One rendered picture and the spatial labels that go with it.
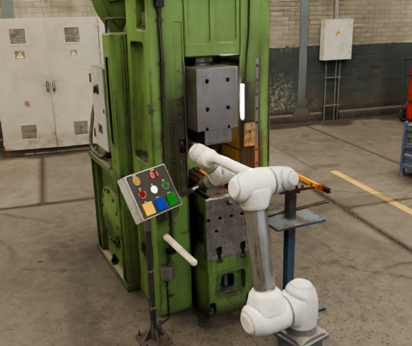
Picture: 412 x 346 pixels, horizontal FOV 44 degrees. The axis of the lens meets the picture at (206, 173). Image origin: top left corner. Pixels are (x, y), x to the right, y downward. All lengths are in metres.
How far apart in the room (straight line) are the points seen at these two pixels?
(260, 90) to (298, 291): 1.67
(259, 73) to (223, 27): 0.42
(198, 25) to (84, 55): 5.16
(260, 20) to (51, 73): 5.27
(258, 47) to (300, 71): 6.61
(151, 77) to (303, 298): 1.66
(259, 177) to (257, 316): 0.62
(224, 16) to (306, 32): 6.78
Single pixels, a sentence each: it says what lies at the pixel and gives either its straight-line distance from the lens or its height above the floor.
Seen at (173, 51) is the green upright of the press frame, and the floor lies 1.87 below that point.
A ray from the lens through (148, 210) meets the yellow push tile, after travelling 3.02.
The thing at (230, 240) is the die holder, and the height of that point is 0.58.
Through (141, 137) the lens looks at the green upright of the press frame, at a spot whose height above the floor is 1.26.
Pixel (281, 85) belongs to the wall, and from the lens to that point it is 10.07.
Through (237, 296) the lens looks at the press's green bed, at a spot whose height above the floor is 0.12.
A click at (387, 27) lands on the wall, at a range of 11.14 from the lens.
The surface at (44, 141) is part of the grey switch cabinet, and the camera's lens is 8.59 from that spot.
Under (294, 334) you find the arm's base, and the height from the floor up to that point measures 0.63.
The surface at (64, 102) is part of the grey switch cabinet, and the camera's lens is 8.48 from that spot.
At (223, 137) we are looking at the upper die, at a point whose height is 1.31.
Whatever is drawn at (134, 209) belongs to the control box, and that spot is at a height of 1.01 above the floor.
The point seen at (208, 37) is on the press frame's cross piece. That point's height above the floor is 1.95.
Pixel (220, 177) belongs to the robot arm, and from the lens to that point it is 2.79.
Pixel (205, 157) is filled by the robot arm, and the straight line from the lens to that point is 2.71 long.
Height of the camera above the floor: 2.09
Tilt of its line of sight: 17 degrees down
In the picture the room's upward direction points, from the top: 1 degrees counter-clockwise
